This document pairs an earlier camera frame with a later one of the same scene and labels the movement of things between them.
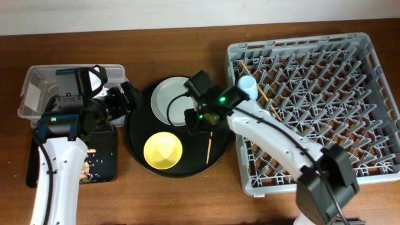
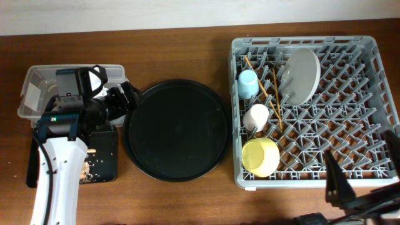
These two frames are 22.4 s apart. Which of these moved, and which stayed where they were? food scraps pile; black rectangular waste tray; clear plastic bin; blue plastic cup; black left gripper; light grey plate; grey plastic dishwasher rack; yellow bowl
Moved: yellow bowl; light grey plate; blue plastic cup
Stayed: grey plastic dishwasher rack; food scraps pile; clear plastic bin; black left gripper; black rectangular waste tray
